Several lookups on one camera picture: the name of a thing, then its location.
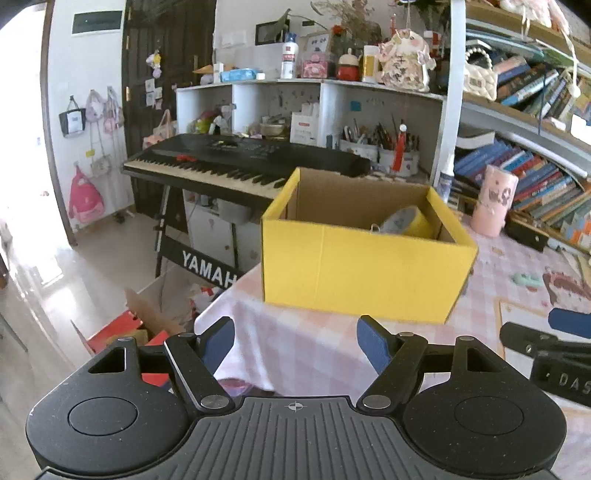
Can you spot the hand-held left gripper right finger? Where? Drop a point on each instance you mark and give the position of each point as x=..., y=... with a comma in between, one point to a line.
x=374, y=344

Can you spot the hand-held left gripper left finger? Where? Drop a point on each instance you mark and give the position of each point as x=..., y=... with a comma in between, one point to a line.
x=219, y=344

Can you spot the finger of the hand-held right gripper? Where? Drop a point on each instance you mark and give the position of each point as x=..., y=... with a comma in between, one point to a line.
x=572, y=323
x=519, y=336

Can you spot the yellow cardboard box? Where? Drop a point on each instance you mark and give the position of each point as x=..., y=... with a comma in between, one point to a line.
x=360, y=272

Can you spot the yellow tape roll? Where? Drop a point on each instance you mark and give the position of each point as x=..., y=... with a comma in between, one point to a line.
x=406, y=224

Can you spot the black keyboard stand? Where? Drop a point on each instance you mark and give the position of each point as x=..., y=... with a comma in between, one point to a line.
x=203, y=265

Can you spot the dark wooden box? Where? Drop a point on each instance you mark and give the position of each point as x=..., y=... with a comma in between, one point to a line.
x=531, y=233

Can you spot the open red cardboard box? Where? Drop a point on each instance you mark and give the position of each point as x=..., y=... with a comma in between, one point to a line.
x=120, y=330

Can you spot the pink cartoon cylinder container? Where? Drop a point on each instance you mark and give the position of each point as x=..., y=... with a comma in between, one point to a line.
x=494, y=203

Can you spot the row of leaning books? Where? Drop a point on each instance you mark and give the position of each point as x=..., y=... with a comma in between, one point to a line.
x=540, y=184

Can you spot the white spray bottle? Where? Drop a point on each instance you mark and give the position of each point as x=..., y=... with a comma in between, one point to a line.
x=446, y=182

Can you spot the black electronic keyboard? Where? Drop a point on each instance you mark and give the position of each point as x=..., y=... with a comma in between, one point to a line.
x=240, y=161

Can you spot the white pen pot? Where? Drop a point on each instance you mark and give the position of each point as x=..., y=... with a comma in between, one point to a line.
x=411, y=161
x=360, y=150

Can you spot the pink backpack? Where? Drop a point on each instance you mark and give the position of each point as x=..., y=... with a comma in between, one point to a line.
x=85, y=198

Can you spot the white lit panel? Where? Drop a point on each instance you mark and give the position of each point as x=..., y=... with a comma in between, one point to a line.
x=581, y=125

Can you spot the red tassel ornament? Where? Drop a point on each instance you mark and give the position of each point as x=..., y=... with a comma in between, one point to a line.
x=400, y=147

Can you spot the wooden bookshelf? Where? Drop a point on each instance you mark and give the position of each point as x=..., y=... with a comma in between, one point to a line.
x=508, y=121

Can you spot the white red label box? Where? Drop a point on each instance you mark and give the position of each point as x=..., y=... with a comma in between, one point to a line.
x=304, y=127

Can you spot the jumbled row of books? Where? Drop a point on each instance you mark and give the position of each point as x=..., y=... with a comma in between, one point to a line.
x=540, y=83

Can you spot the white cubby shelf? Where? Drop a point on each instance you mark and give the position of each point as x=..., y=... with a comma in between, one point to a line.
x=337, y=99

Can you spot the pink hanging bag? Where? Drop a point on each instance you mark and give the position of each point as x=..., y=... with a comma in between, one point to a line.
x=113, y=113

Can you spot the white quilted handbag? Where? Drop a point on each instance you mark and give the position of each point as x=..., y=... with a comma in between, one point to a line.
x=480, y=81

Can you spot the black white tote bag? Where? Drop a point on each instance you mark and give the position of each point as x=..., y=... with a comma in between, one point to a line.
x=73, y=121

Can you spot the blue tissue pack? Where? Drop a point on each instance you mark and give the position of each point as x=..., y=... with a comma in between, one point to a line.
x=242, y=75

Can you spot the red doll jar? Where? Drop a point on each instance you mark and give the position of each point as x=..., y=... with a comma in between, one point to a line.
x=348, y=67

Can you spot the dark wooden door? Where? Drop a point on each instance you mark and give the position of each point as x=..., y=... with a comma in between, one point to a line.
x=171, y=69

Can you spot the yellow white bottle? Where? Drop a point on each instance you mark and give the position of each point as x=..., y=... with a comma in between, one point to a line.
x=371, y=64

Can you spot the pink printed box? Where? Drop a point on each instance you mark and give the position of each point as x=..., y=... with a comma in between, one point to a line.
x=318, y=67

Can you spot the floral lucky cat figurine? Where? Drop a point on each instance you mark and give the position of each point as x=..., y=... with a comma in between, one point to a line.
x=406, y=62

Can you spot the white lotion bottle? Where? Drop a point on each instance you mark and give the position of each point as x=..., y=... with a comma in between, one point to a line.
x=289, y=57

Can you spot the dried flower bunch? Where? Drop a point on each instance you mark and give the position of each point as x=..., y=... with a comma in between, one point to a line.
x=351, y=16

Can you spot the black wall panel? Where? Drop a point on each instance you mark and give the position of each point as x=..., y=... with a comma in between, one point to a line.
x=271, y=33

